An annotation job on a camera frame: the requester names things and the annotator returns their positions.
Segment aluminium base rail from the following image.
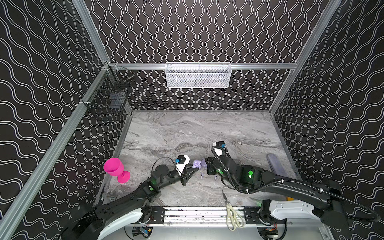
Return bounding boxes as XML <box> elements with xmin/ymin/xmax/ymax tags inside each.
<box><xmin>125</xmin><ymin>206</ymin><xmax>289</xmax><ymax>227</ymax></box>

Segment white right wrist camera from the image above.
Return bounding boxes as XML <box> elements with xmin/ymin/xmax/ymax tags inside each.
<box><xmin>215</xmin><ymin>141</ymin><xmax>228</xmax><ymax>156</ymax></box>

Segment beige handled scissors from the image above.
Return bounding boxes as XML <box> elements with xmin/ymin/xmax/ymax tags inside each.
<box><xmin>222</xmin><ymin>190</ymin><xmax>245</xmax><ymax>232</ymax></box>

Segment aluminium left side bar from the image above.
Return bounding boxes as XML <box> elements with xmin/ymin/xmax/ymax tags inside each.
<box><xmin>1</xmin><ymin>62</ymin><xmax>109</xmax><ymax>240</ymax></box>

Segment black wire basket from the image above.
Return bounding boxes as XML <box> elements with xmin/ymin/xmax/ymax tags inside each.
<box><xmin>85</xmin><ymin>63</ymin><xmax>137</xmax><ymax>123</ymax></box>

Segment aluminium back horizontal bar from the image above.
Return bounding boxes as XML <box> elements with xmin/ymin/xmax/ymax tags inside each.
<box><xmin>111</xmin><ymin>63</ymin><xmax>298</xmax><ymax>71</ymax></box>

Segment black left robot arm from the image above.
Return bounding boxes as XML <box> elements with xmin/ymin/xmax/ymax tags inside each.
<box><xmin>60</xmin><ymin>164</ymin><xmax>199</xmax><ymax>240</ymax></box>

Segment pink plastic goblet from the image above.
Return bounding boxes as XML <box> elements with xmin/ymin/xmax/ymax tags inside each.
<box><xmin>104</xmin><ymin>158</ymin><xmax>131</xmax><ymax>184</ymax></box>

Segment grey purple glasses case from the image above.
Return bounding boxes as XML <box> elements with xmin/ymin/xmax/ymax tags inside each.
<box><xmin>267</xmin><ymin>154</ymin><xmax>288</xmax><ymax>177</ymax></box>

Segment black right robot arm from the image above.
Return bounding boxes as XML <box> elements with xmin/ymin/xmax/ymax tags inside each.
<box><xmin>205</xmin><ymin>143</ymin><xmax>381</xmax><ymax>229</ymax></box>

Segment aluminium corner frame post left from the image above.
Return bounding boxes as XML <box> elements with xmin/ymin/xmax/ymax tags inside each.
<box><xmin>73</xmin><ymin>0</ymin><xmax>111</xmax><ymax>63</ymax></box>

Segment white wire basket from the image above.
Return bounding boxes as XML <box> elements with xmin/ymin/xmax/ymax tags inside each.
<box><xmin>165</xmin><ymin>67</ymin><xmax>232</xmax><ymax>89</ymax></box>

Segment aluminium corner frame post right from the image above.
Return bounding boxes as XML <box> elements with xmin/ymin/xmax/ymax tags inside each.
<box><xmin>269</xmin><ymin>0</ymin><xmax>342</xmax><ymax>116</ymax></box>

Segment aluminium corner frame post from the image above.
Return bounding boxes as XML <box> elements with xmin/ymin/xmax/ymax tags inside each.
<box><xmin>73</xmin><ymin>0</ymin><xmax>111</xmax><ymax>63</ymax></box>
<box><xmin>269</xmin><ymin>0</ymin><xmax>342</xmax><ymax>116</ymax></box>

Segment purple earbud charging case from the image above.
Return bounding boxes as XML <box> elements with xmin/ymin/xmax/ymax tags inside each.
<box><xmin>193</xmin><ymin>160</ymin><xmax>207</xmax><ymax>169</ymax></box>

